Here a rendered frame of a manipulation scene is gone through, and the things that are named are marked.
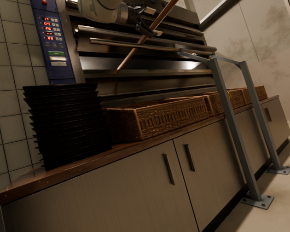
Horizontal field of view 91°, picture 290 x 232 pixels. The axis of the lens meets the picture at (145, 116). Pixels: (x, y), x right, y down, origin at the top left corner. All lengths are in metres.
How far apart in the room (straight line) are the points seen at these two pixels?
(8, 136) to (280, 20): 4.16
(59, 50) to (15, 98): 0.41
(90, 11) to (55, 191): 0.66
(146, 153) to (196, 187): 0.34
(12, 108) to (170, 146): 0.91
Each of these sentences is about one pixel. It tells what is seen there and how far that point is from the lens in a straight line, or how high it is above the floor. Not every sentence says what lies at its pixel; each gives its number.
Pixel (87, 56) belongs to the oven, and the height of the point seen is 1.34.
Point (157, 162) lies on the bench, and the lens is 0.64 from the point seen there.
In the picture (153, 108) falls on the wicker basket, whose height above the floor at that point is 0.72.
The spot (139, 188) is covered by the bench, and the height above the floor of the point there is 0.42.
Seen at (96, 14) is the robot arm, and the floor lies 1.14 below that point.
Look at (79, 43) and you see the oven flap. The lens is 1.30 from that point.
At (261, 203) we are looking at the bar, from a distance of 1.22.
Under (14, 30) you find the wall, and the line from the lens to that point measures 1.33.
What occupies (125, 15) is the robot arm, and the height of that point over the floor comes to 1.16.
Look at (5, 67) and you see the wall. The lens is 1.20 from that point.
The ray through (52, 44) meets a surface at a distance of 1.25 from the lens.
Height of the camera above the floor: 0.64
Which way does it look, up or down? 4 degrees up
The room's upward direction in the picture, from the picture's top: 15 degrees counter-clockwise
